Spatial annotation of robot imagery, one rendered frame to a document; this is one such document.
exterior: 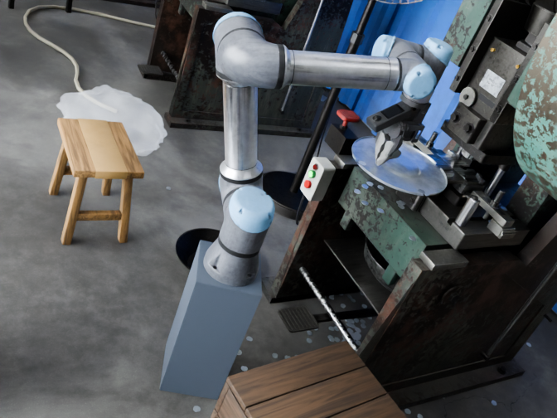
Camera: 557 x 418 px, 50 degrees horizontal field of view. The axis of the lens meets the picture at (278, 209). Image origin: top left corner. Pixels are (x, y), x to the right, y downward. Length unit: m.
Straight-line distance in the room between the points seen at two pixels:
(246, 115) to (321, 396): 0.73
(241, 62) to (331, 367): 0.83
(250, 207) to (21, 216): 1.12
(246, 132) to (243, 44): 0.28
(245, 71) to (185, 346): 0.81
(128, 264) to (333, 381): 0.95
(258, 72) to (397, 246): 0.76
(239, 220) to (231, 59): 0.40
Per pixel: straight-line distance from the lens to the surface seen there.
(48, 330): 1.97
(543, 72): 1.32
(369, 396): 1.63
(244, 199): 1.49
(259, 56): 1.29
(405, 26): 3.82
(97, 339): 1.97
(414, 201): 1.82
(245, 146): 1.52
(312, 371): 1.61
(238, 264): 1.54
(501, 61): 1.78
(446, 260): 1.71
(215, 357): 1.76
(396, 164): 1.72
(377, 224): 1.86
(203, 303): 1.60
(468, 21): 1.82
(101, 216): 2.22
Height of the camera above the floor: 1.48
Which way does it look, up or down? 32 degrees down
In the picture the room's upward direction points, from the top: 22 degrees clockwise
